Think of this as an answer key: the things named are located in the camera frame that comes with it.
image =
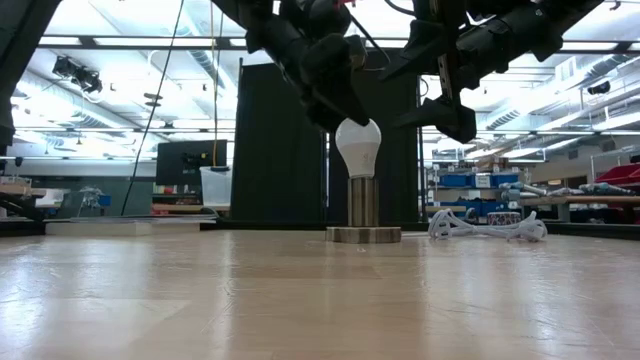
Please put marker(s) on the brass lamp socket wooden base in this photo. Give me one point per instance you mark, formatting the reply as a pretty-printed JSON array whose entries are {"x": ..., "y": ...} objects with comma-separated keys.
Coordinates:
[{"x": 363, "y": 200}]

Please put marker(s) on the white LED lightbulb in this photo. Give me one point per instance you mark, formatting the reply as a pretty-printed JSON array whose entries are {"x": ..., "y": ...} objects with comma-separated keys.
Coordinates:
[{"x": 357, "y": 145}]

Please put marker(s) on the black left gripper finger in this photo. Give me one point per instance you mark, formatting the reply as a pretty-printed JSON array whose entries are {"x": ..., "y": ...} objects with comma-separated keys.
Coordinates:
[
  {"x": 322, "y": 115},
  {"x": 347, "y": 97}
]

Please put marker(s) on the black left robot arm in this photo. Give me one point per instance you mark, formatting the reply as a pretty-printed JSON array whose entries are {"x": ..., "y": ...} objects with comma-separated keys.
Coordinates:
[{"x": 230, "y": 7}]

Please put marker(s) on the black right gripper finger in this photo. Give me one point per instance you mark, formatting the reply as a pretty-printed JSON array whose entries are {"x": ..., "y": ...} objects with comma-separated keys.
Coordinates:
[
  {"x": 450, "y": 122},
  {"x": 412, "y": 57}
]

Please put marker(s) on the black ceiling-hung camera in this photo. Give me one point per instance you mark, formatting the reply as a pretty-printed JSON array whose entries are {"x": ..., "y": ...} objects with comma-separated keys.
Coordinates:
[{"x": 80, "y": 77}]

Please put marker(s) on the wooden shelf board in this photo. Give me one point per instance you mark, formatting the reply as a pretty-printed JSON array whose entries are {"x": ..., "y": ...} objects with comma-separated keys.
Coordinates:
[{"x": 20, "y": 191}]

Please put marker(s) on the clear plastic storage bin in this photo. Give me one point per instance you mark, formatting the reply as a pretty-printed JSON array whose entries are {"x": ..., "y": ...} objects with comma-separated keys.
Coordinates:
[{"x": 216, "y": 187}]

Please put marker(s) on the black aluminium table frame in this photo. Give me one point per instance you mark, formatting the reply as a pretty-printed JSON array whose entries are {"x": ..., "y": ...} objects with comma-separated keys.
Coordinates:
[{"x": 250, "y": 226}]

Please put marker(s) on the black ceiling fixture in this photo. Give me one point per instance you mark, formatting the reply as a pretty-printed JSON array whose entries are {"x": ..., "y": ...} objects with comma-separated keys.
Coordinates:
[{"x": 599, "y": 88}]

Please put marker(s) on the blue storage bin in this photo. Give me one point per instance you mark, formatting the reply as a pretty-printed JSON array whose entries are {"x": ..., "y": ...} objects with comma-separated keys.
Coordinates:
[
  {"x": 506, "y": 180},
  {"x": 480, "y": 206},
  {"x": 455, "y": 181}
]

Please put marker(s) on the wooden workbench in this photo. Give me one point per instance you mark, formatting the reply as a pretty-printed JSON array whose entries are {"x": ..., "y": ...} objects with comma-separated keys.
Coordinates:
[{"x": 575, "y": 200}]

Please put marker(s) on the red storage bin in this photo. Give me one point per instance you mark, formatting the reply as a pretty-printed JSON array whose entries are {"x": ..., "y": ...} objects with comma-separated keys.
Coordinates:
[{"x": 620, "y": 176}]

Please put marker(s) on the black computer monitor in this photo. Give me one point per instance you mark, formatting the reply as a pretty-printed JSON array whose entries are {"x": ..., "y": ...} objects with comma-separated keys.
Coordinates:
[{"x": 175, "y": 165}]

